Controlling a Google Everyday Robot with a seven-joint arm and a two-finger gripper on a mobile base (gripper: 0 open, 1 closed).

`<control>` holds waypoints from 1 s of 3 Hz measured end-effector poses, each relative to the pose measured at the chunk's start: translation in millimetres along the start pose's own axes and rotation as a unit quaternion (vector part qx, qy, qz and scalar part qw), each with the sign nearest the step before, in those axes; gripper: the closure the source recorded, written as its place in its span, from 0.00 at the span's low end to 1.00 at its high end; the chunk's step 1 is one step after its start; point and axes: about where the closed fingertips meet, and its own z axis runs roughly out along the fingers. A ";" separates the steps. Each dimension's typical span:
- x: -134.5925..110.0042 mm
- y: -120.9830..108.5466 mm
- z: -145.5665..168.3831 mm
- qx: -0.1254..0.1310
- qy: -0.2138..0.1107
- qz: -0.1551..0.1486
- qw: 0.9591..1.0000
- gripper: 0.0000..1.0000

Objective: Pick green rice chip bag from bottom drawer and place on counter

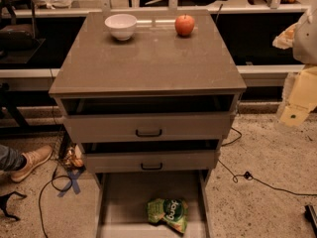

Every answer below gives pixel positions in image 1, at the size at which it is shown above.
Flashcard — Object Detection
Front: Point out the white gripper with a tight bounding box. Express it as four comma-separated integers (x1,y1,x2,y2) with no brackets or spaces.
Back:
272,23,317,127

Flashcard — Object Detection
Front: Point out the green rice chip bag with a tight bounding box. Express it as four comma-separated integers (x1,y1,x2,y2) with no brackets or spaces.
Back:
147,198,188,234

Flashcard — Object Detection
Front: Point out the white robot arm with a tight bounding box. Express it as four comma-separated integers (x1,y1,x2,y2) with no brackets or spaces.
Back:
272,6,317,127

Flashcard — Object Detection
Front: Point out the grey drawer cabinet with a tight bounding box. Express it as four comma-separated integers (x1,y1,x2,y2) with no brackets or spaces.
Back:
48,9,248,238

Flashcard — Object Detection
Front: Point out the top grey drawer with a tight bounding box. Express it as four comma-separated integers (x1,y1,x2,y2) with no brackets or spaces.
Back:
60,94,238,144

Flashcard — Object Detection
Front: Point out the grey drawer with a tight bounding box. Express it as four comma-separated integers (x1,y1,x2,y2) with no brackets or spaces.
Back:
60,94,238,144
83,140,220,173
95,171,213,238

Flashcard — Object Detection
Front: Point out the middle grey drawer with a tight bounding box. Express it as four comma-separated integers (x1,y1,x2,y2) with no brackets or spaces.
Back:
83,140,220,173

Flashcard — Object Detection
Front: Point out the bottom grey drawer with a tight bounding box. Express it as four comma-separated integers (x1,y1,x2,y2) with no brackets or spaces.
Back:
95,171,213,238

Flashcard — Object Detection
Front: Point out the red apple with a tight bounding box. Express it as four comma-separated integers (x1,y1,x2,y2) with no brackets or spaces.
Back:
174,14,195,37

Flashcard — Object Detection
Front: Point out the white ceramic bowl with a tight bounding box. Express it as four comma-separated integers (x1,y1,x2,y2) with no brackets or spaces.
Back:
105,14,137,41

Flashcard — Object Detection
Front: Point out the crumpled orange wrapper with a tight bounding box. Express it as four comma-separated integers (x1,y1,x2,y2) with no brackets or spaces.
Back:
64,146,84,169

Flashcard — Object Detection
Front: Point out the blue tape cross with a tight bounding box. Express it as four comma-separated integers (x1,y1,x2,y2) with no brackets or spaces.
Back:
57,169,84,197

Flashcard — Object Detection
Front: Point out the tan sneaker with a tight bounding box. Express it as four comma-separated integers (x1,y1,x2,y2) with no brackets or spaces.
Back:
10,145,53,182

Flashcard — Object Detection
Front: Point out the black chair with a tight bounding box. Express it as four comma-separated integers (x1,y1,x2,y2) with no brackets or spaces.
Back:
0,0,46,64

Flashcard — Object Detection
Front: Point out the jeans leg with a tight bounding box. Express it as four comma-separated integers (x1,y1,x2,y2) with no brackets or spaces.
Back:
0,145,27,172

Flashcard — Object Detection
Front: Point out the black floor cable right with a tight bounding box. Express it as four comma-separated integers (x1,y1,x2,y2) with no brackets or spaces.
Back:
217,126,317,197

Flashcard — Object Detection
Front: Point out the black floor cable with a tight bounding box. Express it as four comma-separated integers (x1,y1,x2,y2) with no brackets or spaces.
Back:
38,165,74,238
217,126,317,197

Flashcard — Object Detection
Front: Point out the black floor cable left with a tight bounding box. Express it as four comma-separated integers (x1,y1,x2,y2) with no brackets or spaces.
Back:
38,165,74,238

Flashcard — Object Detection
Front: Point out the black strap on floor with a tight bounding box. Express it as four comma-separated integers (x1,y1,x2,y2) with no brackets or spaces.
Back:
0,190,28,222

